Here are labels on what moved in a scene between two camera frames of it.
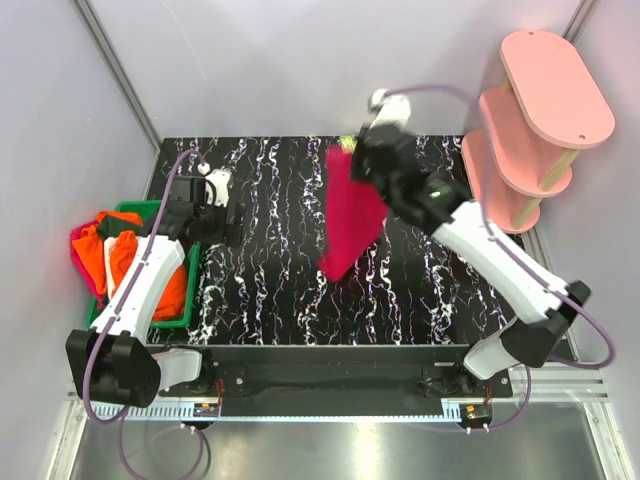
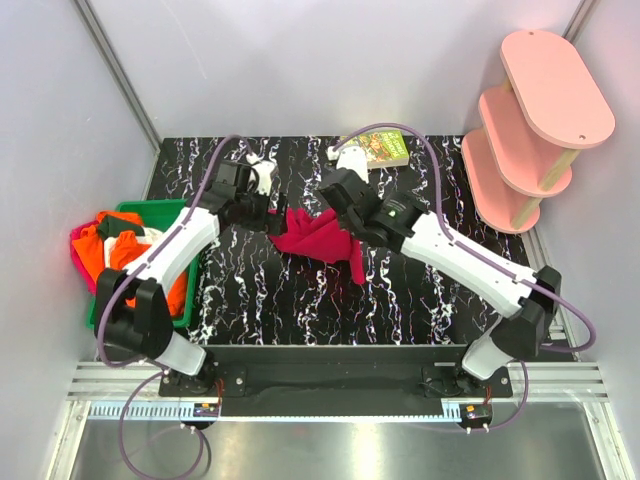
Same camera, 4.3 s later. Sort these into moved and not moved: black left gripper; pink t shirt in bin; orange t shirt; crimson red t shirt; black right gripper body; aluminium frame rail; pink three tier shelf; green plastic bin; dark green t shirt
Moved: crimson red t shirt; black right gripper body; black left gripper
Not moved: aluminium frame rail; pink three tier shelf; dark green t shirt; pink t shirt in bin; orange t shirt; green plastic bin
